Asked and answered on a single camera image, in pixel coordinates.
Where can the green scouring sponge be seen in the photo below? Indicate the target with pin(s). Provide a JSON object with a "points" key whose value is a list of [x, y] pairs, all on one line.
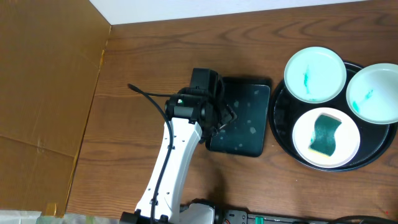
{"points": [[323, 137]]}

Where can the mint green plate right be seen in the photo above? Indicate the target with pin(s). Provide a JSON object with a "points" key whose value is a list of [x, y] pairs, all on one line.
{"points": [[372, 93]]}

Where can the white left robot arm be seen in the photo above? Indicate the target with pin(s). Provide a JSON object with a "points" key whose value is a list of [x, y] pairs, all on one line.
{"points": [[161, 200]]}

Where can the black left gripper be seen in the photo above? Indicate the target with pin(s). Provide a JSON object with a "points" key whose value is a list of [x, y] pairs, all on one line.
{"points": [[226, 115]]}

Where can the brown cardboard panel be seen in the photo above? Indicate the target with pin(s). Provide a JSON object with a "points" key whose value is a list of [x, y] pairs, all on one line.
{"points": [[51, 55]]}

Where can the white plate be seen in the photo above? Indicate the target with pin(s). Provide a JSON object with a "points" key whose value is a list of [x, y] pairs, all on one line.
{"points": [[347, 138]]}

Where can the mint green plate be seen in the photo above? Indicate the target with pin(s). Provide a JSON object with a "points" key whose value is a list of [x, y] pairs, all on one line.
{"points": [[372, 93], [315, 75]]}

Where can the mint green plate left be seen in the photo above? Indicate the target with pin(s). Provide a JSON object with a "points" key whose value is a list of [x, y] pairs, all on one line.
{"points": [[315, 75]]}

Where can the black rectangular water tray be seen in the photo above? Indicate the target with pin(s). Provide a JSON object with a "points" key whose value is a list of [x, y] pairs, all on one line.
{"points": [[249, 99]]}

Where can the black round tray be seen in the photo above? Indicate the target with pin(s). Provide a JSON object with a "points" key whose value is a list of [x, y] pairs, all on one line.
{"points": [[285, 110]]}

